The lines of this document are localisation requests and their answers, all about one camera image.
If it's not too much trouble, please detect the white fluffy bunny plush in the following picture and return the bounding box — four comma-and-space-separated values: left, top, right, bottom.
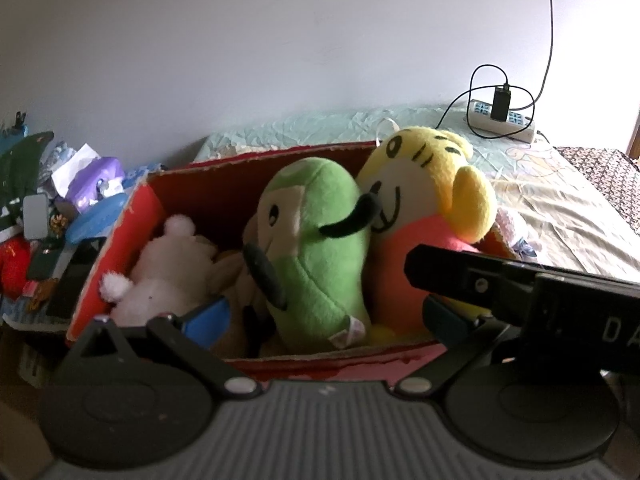
99, 214, 217, 327

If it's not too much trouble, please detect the red cardboard box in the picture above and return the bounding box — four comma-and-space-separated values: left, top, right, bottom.
65, 140, 522, 386

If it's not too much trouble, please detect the green plush toy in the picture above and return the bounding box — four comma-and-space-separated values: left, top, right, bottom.
243, 157, 380, 353

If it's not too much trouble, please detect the yellow tiger plush pink shirt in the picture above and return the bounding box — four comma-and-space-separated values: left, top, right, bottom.
357, 127, 497, 338

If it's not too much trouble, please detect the brown patterned blanket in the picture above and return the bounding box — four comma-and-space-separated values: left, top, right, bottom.
555, 146, 640, 234

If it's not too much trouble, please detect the cluttered bedside table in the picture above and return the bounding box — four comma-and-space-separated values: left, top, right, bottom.
1, 193, 128, 388

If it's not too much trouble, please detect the white power strip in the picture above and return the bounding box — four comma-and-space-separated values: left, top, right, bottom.
466, 98, 537, 144

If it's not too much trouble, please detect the purple tissue pack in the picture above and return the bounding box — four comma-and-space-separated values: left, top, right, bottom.
51, 143, 125, 214

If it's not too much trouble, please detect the black charger adapter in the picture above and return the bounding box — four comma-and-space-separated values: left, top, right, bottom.
490, 84, 511, 122

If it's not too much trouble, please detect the dark green leaf-shaped object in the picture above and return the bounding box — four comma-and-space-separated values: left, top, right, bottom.
0, 131, 54, 207

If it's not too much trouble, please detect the black charger cable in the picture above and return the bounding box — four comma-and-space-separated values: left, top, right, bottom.
434, 0, 558, 140

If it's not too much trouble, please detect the white power strip cord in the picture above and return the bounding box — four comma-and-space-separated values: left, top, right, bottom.
373, 116, 402, 148

